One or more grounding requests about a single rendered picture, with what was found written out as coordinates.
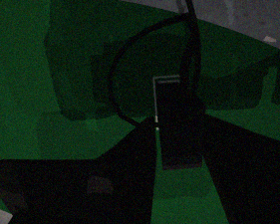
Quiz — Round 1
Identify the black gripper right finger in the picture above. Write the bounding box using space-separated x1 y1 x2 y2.
203 114 280 224

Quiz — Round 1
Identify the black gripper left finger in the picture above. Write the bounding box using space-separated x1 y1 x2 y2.
0 116 156 224

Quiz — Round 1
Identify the green circuit board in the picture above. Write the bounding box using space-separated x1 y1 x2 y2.
0 0 280 224

